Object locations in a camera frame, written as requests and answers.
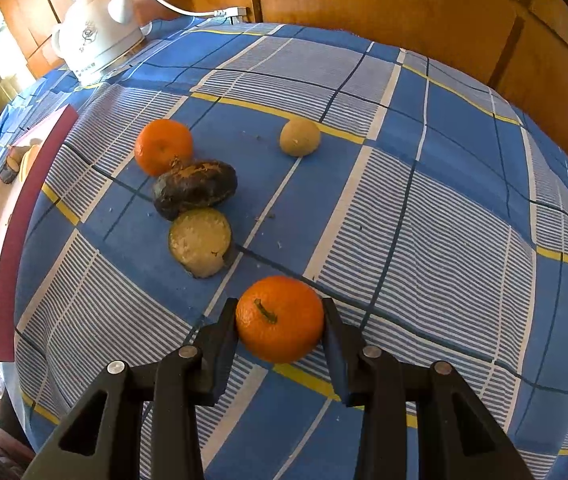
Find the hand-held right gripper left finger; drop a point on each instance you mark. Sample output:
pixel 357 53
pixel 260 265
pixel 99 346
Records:
pixel 216 355

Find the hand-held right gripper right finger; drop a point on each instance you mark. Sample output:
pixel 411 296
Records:
pixel 338 360

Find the orange tangerine with stem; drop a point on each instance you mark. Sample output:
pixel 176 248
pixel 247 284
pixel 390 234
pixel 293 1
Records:
pixel 280 319

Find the cut dark-skinned root piece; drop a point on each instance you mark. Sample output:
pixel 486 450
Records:
pixel 199 242
pixel 10 166

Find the small tan round fruit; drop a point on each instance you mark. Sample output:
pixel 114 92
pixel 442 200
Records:
pixel 300 136

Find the peeled pale yellow fruit piece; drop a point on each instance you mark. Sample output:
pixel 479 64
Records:
pixel 30 160

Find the blue plaid tablecloth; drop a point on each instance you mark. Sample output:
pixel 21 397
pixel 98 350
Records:
pixel 414 210

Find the silver kettle base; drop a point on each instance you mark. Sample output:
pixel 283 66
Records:
pixel 114 62

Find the white power plug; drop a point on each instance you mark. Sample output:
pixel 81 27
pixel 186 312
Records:
pixel 238 14

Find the white ceramic electric kettle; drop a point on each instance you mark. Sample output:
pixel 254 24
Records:
pixel 94 30

